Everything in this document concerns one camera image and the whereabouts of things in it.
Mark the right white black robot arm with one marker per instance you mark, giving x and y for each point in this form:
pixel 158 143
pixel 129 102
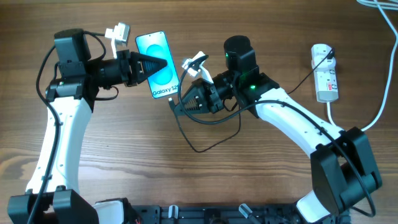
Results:
pixel 344 170

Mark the turquoise screen Galaxy smartphone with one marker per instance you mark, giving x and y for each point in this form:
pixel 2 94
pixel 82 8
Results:
pixel 164 79

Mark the white power strip socket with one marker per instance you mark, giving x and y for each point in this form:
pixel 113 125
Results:
pixel 323 64

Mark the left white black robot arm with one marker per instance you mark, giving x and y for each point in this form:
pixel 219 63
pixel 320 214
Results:
pixel 52 195

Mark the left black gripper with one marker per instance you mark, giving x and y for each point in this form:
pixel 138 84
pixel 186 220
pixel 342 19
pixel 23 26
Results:
pixel 125 57

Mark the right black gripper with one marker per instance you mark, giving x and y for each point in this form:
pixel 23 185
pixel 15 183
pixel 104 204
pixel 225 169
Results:
pixel 208 96

